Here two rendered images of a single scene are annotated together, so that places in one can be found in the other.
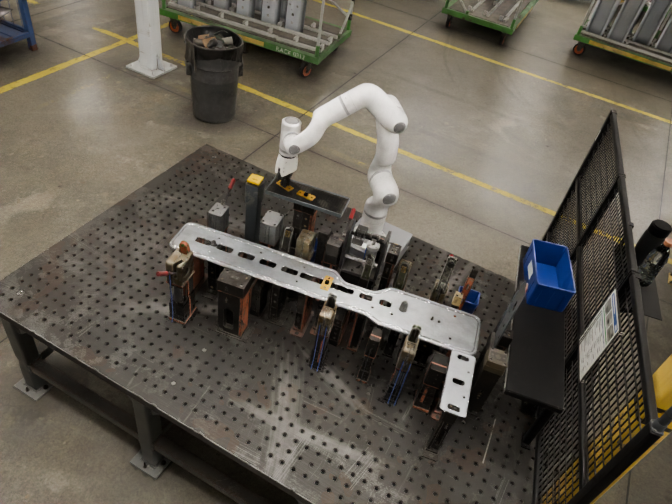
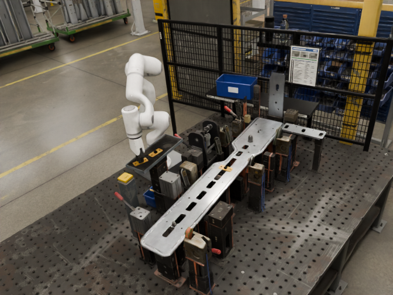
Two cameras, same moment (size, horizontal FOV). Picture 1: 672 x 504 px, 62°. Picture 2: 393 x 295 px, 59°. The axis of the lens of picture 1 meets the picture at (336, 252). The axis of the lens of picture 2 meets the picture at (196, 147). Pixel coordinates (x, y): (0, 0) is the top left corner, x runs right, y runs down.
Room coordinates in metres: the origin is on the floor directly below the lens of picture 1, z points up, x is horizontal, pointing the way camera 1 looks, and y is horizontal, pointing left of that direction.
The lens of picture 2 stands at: (1.07, 1.59, 2.29)
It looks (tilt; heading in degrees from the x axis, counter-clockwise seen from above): 34 degrees down; 296
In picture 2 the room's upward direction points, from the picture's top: 6 degrees counter-clockwise
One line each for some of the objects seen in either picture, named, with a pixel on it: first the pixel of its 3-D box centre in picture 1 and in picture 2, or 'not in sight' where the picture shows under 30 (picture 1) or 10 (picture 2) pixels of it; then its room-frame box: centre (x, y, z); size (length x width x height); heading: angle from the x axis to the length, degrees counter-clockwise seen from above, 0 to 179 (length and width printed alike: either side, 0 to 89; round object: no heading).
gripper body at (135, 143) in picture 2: (287, 162); (136, 142); (2.07, 0.29, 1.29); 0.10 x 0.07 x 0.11; 146
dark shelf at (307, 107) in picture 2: (538, 317); (258, 99); (1.70, -0.91, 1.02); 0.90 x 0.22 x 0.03; 170
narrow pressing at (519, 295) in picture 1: (508, 315); (276, 95); (1.52, -0.70, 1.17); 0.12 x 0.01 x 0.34; 170
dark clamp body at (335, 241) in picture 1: (330, 269); (197, 176); (1.86, 0.01, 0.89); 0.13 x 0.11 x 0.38; 170
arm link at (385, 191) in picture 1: (381, 197); (157, 127); (2.22, -0.17, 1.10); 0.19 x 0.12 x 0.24; 21
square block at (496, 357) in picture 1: (483, 382); (289, 132); (1.40, -0.69, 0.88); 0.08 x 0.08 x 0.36; 80
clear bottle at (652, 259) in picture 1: (654, 262); (284, 28); (1.56, -1.10, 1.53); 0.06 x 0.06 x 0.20
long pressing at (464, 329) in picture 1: (321, 283); (224, 171); (1.66, 0.03, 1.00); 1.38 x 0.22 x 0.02; 80
